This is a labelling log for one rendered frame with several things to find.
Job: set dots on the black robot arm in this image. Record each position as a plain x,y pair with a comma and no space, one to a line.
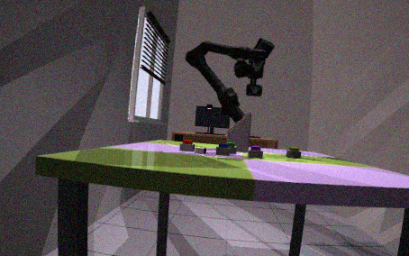
226,96

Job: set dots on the blue button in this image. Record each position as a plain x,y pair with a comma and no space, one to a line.
223,149

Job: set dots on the red button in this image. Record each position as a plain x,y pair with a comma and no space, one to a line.
187,146

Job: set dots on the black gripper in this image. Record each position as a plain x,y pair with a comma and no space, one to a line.
257,60

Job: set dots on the green button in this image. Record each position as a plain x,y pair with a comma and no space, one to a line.
233,148

